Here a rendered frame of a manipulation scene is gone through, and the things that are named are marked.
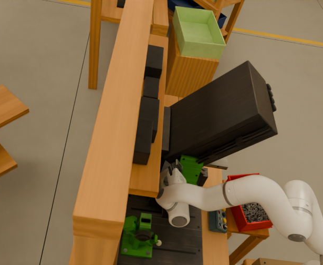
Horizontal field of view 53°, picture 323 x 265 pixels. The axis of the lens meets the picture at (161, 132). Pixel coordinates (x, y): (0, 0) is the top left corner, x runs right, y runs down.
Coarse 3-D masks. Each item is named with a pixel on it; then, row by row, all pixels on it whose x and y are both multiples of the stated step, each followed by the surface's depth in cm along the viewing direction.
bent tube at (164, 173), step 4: (176, 160) 152; (176, 164) 150; (180, 164) 154; (180, 168) 151; (164, 172) 154; (160, 176) 155; (164, 176) 155; (160, 180) 156; (160, 184) 158; (160, 188) 160
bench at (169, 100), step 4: (168, 96) 234; (172, 96) 235; (164, 100) 231; (168, 100) 231; (172, 100) 232; (176, 100) 233; (164, 104) 228; (168, 104) 229; (172, 104) 230; (116, 252) 157; (116, 256) 156; (116, 260) 154
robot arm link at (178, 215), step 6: (180, 204) 128; (186, 204) 130; (168, 210) 128; (174, 210) 126; (180, 210) 126; (186, 210) 127; (174, 216) 125; (180, 216) 125; (186, 216) 125; (174, 222) 127; (180, 222) 127; (186, 222) 127
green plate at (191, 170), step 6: (186, 156) 152; (192, 156) 153; (180, 162) 154; (186, 162) 154; (192, 162) 154; (186, 168) 156; (192, 168) 156; (198, 168) 156; (186, 174) 158; (192, 174) 158; (198, 174) 158; (186, 180) 161; (192, 180) 161
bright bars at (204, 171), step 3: (204, 168) 183; (207, 168) 184; (201, 171) 178; (204, 171) 182; (207, 171) 182; (201, 174) 184; (204, 174) 180; (207, 174) 181; (201, 177) 183; (204, 177) 181; (207, 177) 180; (198, 180) 188; (201, 180) 183; (204, 180) 183; (198, 183) 187; (201, 183) 185; (201, 186) 188
